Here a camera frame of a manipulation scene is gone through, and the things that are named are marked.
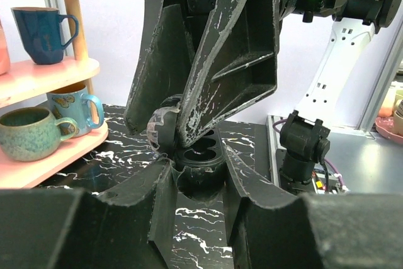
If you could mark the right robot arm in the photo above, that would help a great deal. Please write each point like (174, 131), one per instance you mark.
(304, 134)

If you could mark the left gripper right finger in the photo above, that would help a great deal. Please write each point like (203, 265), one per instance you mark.
(267, 227)

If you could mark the pink plate with bowls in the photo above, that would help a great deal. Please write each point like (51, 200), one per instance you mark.
(388, 122)

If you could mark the black marble mat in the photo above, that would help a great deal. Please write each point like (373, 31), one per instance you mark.
(199, 230)

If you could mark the teal glazed mug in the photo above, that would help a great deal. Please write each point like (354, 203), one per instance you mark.
(33, 133)

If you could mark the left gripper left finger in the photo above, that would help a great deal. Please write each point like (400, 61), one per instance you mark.
(128, 226)

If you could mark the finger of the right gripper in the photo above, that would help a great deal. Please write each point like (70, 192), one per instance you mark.
(165, 59)

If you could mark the dark blue mug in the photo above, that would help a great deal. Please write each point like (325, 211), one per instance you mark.
(40, 33)

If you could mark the black earbud charging case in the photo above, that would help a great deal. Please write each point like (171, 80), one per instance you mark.
(199, 170)

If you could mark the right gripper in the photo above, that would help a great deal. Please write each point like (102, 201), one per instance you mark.
(235, 63)

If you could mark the pink mug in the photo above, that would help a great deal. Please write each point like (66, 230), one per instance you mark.
(5, 62)

